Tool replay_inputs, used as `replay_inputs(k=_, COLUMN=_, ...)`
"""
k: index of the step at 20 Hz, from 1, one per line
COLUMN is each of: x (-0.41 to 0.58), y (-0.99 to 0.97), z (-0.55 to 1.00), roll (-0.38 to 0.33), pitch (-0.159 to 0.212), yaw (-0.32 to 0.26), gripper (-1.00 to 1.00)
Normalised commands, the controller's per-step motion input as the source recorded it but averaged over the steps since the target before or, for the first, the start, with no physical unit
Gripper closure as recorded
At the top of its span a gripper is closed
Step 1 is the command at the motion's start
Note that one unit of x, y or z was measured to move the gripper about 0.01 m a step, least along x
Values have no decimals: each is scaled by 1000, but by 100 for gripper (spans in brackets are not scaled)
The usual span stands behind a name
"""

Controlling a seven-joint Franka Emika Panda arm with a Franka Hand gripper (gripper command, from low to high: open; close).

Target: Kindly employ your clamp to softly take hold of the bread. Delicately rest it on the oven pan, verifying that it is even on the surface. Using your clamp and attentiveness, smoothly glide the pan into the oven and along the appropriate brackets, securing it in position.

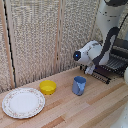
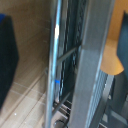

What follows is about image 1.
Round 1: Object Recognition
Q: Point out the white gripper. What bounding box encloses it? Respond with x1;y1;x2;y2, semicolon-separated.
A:
84;64;97;76

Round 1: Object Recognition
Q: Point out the black dish rack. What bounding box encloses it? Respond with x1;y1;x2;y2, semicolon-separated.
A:
79;37;128;85

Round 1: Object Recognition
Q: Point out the open oven door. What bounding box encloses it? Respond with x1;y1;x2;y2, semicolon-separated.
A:
79;63;112;85

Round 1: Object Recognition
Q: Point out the white floral-rimmed plate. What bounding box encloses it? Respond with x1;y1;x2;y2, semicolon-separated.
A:
1;87;46;120

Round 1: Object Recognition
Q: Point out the woven beige screen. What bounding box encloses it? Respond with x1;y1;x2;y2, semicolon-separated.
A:
0;0;128;94

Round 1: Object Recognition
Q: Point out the blue cup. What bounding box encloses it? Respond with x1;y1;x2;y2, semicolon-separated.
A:
72;75;87;97

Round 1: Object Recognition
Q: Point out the wooden screen post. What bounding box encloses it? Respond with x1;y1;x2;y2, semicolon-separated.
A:
53;0;65;74
0;0;16;90

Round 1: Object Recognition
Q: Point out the yellow bowl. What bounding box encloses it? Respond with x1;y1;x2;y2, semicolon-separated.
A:
39;79;57;96

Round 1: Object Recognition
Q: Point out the white rounded object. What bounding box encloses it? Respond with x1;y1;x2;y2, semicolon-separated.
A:
108;101;128;128

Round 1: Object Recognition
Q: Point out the metal oven rack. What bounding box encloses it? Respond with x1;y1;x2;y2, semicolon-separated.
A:
105;54;127;72

